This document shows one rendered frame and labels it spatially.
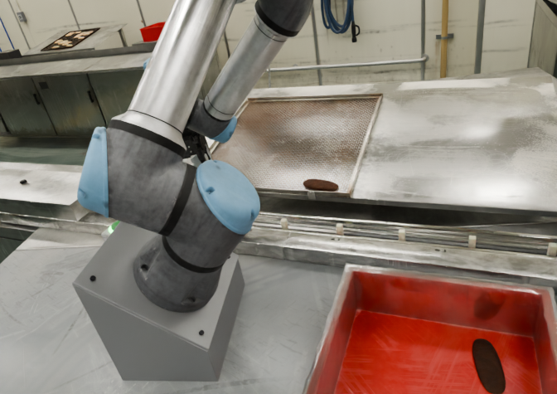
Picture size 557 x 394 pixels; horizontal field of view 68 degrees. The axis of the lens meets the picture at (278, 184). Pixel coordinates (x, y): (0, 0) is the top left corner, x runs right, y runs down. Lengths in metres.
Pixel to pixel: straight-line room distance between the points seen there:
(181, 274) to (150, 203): 0.15
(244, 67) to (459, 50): 3.84
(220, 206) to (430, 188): 0.60
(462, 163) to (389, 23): 3.54
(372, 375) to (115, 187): 0.49
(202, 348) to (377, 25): 4.15
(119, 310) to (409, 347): 0.48
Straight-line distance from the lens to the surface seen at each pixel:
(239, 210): 0.60
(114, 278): 0.74
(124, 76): 3.95
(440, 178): 1.08
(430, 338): 0.80
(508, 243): 0.98
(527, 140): 1.22
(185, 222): 0.61
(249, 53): 0.84
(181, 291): 0.71
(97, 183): 0.60
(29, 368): 1.00
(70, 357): 0.96
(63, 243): 1.34
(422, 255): 0.90
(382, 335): 0.80
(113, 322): 0.75
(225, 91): 0.91
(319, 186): 1.08
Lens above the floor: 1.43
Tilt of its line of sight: 29 degrees down
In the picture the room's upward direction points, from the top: 10 degrees counter-clockwise
